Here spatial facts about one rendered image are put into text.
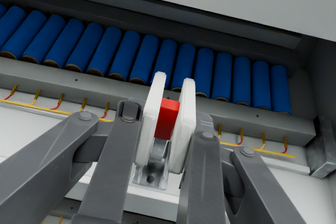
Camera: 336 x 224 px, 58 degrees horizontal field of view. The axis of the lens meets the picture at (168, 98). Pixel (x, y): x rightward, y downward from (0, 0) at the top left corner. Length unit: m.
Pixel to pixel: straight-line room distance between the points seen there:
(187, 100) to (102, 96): 0.12
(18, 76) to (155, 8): 0.16
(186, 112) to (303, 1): 0.08
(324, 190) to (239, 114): 0.10
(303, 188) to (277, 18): 0.17
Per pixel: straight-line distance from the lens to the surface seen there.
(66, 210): 0.41
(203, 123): 0.16
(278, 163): 0.29
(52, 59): 0.30
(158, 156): 0.23
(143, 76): 0.29
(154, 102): 0.16
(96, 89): 0.27
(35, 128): 0.28
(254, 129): 0.29
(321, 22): 0.19
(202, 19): 0.34
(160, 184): 0.24
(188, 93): 0.18
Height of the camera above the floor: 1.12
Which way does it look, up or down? 32 degrees down
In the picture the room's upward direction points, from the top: 14 degrees clockwise
